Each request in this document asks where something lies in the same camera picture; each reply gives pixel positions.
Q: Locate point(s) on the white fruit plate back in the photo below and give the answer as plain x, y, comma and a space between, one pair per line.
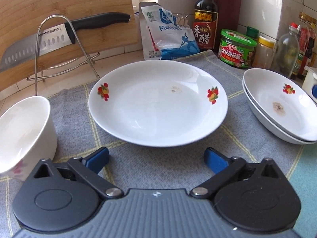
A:
158, 103

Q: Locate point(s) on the white bowl purple flowers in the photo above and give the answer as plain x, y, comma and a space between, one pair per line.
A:
27, 135

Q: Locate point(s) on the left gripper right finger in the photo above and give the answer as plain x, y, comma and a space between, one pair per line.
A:
225, 171

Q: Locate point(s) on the green lid sauce jar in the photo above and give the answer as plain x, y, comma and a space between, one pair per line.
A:
236, 49

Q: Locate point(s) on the red label sauce bottle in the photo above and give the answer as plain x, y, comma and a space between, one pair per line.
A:
306, 38

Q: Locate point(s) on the dark red knife block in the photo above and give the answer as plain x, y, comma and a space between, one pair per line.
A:
228, 17

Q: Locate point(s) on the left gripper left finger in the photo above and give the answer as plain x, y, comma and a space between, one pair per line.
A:
86, 171

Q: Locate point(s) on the blue white salt bag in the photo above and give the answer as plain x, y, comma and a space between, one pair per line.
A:
164, 36

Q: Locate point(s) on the clear glass oil bottle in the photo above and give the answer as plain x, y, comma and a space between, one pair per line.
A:
286, 52

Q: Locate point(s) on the white plastic container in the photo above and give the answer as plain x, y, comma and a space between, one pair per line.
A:
309, 81

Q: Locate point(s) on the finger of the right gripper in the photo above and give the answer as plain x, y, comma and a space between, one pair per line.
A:
314, 91

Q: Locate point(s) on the grey teal checked towel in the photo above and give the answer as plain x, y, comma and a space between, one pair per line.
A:
241, 134

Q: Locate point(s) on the stained white fruit plate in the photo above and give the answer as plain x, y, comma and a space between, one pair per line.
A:
284, 102

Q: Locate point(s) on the santoku kitchen knife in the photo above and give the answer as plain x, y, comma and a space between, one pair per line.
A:
56, 37

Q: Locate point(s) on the yellow lid spice jar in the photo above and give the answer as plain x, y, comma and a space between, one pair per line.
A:
263, 53

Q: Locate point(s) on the dark vinegar bottle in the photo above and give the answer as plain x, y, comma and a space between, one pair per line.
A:
205, 24

